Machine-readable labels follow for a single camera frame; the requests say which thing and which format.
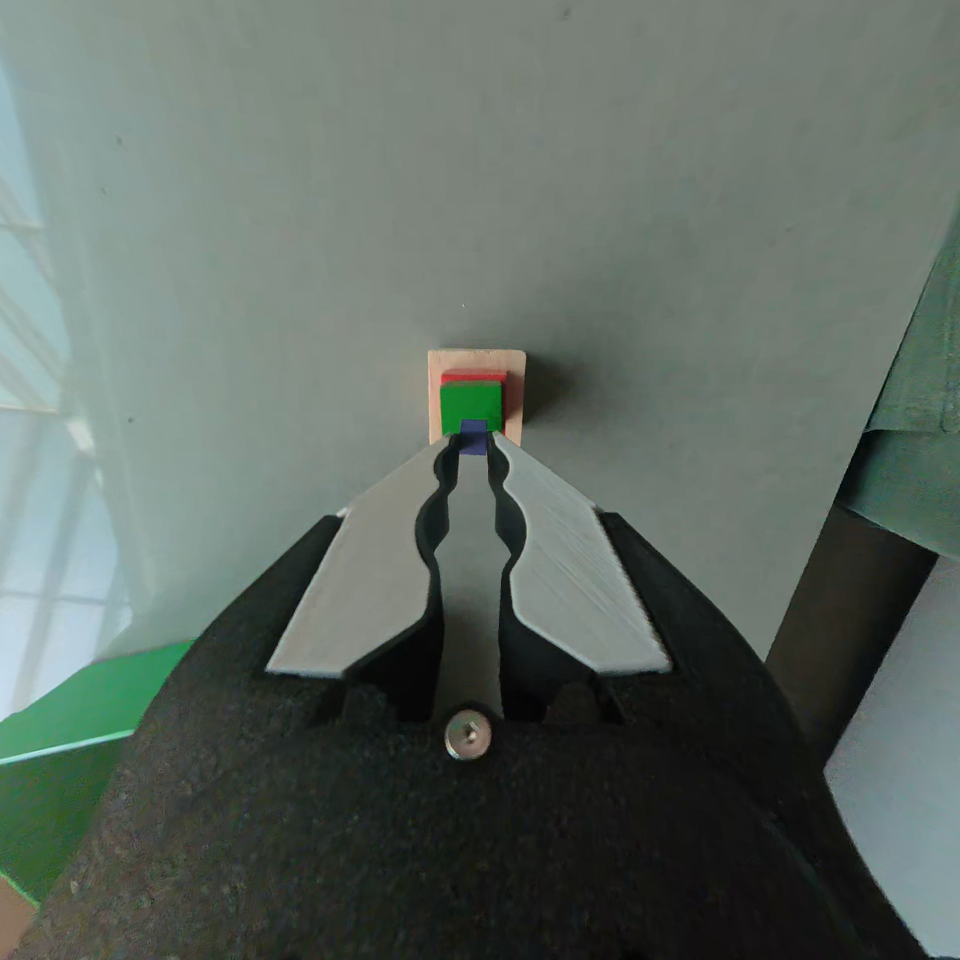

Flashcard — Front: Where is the large plain wooden cube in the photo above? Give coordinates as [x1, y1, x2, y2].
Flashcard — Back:
[427, 348, 528, 445]

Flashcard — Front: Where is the green plastic bin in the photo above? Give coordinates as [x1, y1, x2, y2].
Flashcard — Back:
[0, 639, 200, 905]

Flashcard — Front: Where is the person's green clothing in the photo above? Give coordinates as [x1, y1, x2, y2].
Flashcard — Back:
[836, 232, 960, 560]

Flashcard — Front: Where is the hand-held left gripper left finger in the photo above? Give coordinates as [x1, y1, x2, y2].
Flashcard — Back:
[266, 435, 460, 723]

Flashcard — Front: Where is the red wooden cube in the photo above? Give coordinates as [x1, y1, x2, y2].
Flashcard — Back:
[441, 369, 510, 432]

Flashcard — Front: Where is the small dark green wooden cube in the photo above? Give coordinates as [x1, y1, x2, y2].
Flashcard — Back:
[439, 381, 504, 436]

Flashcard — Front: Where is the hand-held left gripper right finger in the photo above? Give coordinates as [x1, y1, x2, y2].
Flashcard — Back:
[487, 432, 672, 723]

